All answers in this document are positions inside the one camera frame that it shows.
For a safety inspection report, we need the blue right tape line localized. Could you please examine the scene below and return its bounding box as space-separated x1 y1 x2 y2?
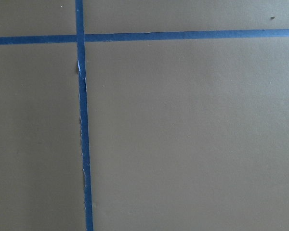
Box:
75 0 94 231

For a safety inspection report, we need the blue tape line crosswise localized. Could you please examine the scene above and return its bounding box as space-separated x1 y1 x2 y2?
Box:
0 29 289 45

